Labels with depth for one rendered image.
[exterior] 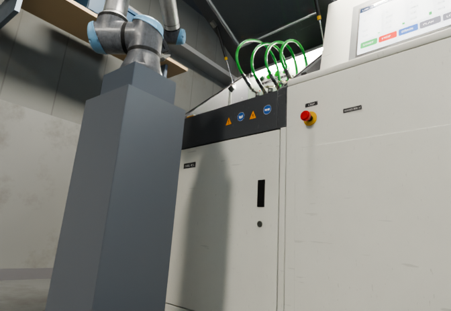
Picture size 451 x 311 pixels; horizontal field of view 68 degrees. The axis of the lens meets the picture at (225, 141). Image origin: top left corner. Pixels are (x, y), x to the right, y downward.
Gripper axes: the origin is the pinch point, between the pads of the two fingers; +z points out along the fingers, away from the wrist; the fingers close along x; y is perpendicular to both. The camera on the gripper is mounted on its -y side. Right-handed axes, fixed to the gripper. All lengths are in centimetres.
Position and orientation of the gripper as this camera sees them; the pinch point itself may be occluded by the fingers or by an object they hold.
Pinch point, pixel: (155, 42)
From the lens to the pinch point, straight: 146.8
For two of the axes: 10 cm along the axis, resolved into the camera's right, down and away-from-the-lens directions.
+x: 3.9, 9.0, 1.8
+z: 3.9, 0.2, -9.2
